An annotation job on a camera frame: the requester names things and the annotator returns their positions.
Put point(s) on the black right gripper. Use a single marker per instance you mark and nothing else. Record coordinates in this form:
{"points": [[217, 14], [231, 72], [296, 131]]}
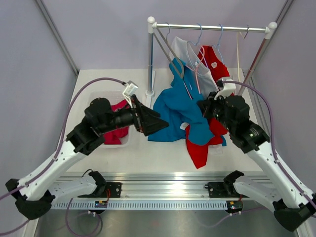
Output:
{"points": [[206, 105]]}

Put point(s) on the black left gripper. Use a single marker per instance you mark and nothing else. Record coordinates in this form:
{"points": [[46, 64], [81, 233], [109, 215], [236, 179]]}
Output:
{"points": [[146, 120]]}

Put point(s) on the blue t shirt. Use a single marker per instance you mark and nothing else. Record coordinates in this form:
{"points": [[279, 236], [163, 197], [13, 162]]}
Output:
{"points": [[177, 105]]}

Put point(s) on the magenta t shirt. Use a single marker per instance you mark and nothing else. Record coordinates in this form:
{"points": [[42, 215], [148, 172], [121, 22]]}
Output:
{"points": [[115, 137]]}

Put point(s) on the pink hanger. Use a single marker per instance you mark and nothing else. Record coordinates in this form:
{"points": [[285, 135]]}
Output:
{"points": [[196, 66]]}

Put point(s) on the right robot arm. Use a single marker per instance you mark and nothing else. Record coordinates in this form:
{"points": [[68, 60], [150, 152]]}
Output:
{"points": [[291, 201]]}

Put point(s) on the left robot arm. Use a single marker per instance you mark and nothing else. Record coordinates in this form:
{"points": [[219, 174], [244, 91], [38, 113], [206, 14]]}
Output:
{"points": [[36, 193]]}

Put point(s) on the red t shirt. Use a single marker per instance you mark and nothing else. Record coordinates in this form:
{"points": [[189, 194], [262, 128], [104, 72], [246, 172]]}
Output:
{"points": [[199, 154]]}

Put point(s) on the cream white hanger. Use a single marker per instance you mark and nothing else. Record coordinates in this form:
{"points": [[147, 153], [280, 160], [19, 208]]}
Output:
{"points": [[243, 36]]}

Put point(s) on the light blue hanger right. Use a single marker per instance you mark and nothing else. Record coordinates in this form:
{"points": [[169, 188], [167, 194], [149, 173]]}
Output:
{"points": [[218, 45]]}

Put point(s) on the light blue hanger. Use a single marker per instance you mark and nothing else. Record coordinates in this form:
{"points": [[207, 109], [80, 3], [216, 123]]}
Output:
{"points": [[198, 41], [218, 45]]}

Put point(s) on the light blue hanger middle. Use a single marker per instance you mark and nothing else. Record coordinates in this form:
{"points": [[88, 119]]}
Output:
{"points": [[198, 41]]}

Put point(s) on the white t shirt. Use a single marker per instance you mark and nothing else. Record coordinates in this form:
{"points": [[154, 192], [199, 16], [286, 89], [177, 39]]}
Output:
{"points": [[184, 52]]}

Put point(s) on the clear plastic basket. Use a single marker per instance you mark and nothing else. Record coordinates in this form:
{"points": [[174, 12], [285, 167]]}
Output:
{"points": [[114, 97]]}

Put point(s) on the metal clothes rack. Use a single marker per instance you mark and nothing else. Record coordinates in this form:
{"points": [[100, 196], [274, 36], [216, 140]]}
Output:
{"points": [[153, 25]]}

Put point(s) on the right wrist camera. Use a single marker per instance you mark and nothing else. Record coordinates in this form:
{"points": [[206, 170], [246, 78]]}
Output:
{"points": [[226, 88]]}

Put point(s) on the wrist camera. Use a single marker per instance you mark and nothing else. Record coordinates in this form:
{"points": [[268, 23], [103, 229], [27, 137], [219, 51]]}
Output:
{"points": [[129, 90], [226, 88]]}

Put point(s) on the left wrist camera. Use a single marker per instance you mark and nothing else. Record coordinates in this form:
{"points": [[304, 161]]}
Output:
{"points": [[129, 90]]}

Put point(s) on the aluminium mounting rail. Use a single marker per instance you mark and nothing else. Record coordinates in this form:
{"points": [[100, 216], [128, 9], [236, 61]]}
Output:
{"points": [[156, 185]]}

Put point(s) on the white slotted cable duct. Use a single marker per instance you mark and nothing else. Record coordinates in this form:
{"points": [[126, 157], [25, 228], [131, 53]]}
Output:
{"points": [[143, 205]]}

